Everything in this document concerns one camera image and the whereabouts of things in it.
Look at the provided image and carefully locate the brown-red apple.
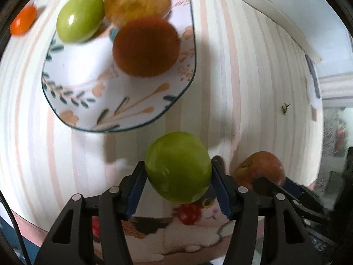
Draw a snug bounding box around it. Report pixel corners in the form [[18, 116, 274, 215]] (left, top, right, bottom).
[[233, 151, 286, 190], [104, 0, 172, 27]]

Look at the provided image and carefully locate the small red cherry tomato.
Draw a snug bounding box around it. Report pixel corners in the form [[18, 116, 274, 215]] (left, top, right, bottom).
[[178, 203, 202, 225]]

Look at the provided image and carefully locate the green apple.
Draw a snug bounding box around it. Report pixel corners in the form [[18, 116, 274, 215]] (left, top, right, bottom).
[[56, 0, 105, 43], [145, 132, 212, 204]]

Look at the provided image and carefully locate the large orange fruit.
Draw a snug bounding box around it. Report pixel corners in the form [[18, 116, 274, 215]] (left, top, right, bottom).
[[112, 17, 181, 78]]

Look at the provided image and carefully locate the small orange tomato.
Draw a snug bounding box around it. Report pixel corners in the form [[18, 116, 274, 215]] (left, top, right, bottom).
[[10, 4, 37, 36]]

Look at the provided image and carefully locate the small green fruit stem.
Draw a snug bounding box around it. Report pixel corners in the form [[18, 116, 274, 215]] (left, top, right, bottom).
[[281, 103, 290, 115]]

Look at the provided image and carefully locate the striped cat placemat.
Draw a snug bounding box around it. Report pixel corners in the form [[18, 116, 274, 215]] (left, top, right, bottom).
[[1, 0, 322, 264]]

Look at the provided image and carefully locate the floral white ceramic plate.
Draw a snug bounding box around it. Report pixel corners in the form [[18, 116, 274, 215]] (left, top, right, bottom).
[[41, 0, 196, 133]]

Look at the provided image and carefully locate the green apple on plate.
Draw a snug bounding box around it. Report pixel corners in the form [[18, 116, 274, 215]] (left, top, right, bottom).
[[56, 0, 105, 43]]

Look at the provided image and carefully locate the brown-red apple on plate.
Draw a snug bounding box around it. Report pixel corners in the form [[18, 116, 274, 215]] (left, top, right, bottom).
[[104, 0, 172, 27]]

